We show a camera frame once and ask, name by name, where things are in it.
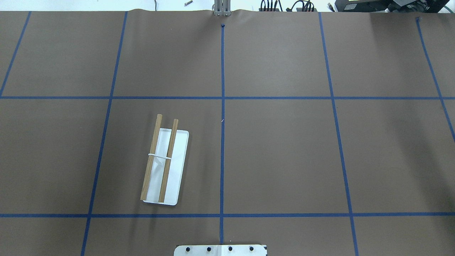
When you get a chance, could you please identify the white towel rack wooden bars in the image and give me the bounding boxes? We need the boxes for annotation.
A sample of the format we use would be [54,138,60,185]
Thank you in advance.
[140,114,189,206]

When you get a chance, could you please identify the aluminium frame post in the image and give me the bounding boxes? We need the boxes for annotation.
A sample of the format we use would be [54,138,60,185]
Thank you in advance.
[213,0,232,17]

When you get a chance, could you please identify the black usb hub with cables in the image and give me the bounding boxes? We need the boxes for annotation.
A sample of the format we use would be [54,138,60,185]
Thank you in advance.
[258,0,283,12]

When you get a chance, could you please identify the white camera mast pedestal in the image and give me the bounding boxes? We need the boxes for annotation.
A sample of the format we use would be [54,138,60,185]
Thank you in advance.
[173,244,268,256]

